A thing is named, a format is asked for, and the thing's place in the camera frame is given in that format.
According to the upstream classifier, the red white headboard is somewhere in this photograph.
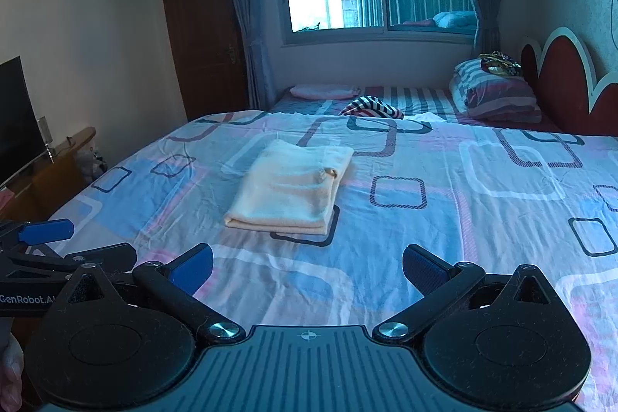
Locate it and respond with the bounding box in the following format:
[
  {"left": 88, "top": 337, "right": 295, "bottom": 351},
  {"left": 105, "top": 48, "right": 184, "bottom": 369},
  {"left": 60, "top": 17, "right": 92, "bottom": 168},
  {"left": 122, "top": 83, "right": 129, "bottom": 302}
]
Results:
[{"left": 519, "top": 26, "right": 618, "bottom": 136}]

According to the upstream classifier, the striped mattress sheet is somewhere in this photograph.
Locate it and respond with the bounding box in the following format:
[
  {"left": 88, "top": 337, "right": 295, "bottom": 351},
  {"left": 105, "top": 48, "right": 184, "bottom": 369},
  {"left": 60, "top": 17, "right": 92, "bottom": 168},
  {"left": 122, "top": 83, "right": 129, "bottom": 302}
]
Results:
[{"left": 268, "top": 86, "right": 561, "bottom": 133}]

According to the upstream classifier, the striped pillow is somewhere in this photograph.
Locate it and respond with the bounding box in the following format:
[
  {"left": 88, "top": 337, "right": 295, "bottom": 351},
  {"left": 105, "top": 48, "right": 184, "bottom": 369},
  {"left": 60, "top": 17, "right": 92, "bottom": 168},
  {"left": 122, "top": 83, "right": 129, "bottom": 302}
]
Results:
[{"left": 449, "top": 59, "right": 542, "bottom": 123}]

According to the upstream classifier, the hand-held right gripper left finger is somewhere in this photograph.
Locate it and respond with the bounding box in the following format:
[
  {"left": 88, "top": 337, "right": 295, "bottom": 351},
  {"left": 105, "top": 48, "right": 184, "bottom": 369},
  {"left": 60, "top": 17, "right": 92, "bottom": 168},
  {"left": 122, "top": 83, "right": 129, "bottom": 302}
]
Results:
[{"left": 62, "top": 243, "right": 245, "bottom": 343}]

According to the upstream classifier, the person's left hand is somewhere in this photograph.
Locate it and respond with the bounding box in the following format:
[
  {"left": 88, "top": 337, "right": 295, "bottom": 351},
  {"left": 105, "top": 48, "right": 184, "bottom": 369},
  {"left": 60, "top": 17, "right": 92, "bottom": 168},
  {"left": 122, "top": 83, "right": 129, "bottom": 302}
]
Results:
[{"left": 0, "top": 337, "right": 26, "bottom": 412}]

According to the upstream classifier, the wooden cabinet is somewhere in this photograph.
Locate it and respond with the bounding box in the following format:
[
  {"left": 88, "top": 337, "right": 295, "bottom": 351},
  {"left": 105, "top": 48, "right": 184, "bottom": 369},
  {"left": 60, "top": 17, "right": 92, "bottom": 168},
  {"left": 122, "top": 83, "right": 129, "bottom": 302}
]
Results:
[{"left": 0, "top": 126, "right": 97, "bottom": 222}]

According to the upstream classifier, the black flat television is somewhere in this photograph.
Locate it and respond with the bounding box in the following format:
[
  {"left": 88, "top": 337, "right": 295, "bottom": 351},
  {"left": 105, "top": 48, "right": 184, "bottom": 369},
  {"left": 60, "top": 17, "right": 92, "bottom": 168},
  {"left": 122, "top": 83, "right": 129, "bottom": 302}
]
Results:
[{"left": 0, "top": 56, "right": 51, "bottom": 191}]

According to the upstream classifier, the gold patterned cloth on pillow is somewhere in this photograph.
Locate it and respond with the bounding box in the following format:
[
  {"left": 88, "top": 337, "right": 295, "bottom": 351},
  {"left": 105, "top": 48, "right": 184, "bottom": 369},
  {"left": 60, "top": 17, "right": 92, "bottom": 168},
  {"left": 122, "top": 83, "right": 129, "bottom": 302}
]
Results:
[{"left": 478, "top": 51, "right": 523, "bottom": 78}]

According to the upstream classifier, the clear plastic bag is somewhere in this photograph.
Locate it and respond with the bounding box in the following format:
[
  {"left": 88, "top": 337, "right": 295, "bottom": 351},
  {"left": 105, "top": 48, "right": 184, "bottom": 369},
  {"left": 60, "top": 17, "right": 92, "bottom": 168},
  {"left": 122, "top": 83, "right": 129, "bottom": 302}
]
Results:
[{"left": 73, "top": 148, "right": 108, "bottom": 183}]

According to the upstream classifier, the patterned pink blue bedsheet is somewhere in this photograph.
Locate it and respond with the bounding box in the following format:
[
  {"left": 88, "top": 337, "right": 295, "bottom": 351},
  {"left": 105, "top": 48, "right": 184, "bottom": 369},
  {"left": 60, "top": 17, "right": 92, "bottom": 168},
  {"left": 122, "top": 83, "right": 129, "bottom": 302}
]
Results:
[{"left": 46, "top": 110, "right": 618, "bottom": 412}]

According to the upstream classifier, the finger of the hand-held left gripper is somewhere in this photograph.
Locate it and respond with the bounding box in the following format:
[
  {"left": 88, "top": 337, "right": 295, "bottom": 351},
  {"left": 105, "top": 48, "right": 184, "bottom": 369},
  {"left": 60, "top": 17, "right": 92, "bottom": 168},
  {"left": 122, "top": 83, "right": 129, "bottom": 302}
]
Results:
[
  {"left": 0, "top": 242, "right": 139, "bottom": 282},
  {"left": 0, "top": 218, "right": 76, "bottom": 249}
]

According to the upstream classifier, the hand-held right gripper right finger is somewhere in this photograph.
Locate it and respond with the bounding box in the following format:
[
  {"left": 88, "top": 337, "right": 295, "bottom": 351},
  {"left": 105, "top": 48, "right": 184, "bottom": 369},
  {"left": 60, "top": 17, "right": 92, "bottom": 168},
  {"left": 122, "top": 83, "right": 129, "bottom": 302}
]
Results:
[{"left": 372, "top": 243, "right": 557, "bottom": 343}]

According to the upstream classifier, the striped folded garment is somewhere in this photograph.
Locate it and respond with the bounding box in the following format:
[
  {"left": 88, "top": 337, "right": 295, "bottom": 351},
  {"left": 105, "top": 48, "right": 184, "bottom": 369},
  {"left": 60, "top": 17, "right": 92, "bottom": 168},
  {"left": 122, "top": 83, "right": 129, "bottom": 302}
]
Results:
[{"left": 339, "top": 96, "right": 405, "bottom": 119}]

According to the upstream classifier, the pink pillow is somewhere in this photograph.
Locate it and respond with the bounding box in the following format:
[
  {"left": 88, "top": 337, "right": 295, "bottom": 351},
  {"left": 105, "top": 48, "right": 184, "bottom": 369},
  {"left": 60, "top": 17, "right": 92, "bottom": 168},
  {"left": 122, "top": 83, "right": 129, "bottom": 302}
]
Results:
[{"left": 290, "top": 84, "right": 361, "bottom": 100}]

